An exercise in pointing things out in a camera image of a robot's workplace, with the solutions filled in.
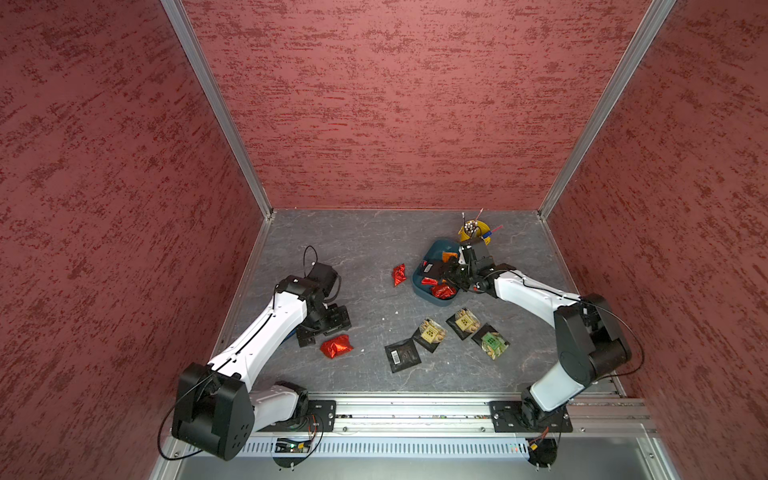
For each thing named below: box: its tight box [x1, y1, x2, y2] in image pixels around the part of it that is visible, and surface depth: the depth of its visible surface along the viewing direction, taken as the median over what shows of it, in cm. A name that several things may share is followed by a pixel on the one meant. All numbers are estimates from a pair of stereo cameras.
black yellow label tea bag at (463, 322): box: [445, 308, 481, 341], surface depth 92 cm
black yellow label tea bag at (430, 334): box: [412, 318, 447, 353], surface depth 89 cm
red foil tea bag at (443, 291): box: [432, 284, 457, 300], surface depth 95 cm
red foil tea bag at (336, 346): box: [320, 335, 354, 359], surface depth 85 cm
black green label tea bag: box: [471, 323, 511, 361], surface depth 89 cm
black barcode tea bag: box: [384, 338, 422, 373], surface depth 86 cm
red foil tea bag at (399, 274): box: [392, 263, 407, 287], surface depth 101 cm
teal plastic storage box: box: [411, 238, 460, 307], surface depth 99 cm
